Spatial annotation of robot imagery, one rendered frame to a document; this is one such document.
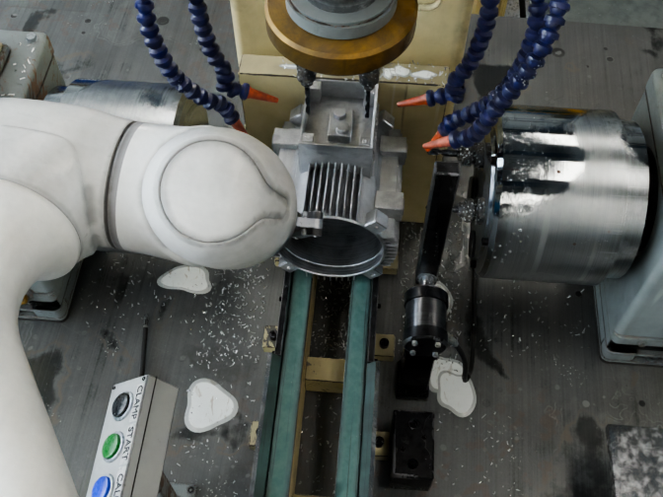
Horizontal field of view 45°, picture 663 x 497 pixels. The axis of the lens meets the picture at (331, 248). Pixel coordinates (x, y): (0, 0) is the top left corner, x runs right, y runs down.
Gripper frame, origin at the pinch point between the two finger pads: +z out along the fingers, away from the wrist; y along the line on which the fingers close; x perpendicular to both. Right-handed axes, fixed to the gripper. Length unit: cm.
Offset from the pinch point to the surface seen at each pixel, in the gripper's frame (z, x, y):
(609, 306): 32, 7, -49
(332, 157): 13.7, -10.8, -5.6
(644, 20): 191, -93, -104
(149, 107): 11.4, -15.5, 19.3
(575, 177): 9.3, -9.5, -37.0
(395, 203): 15.9, -5.3, -14.4
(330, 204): 11.2, -4.2, -5.8
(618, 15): 192, -95, -95
